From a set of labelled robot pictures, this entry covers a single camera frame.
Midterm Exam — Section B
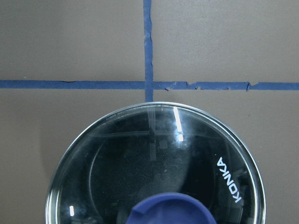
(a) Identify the glass pot lid blue knob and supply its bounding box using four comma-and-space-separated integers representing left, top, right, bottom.
45, 102, 266, 224

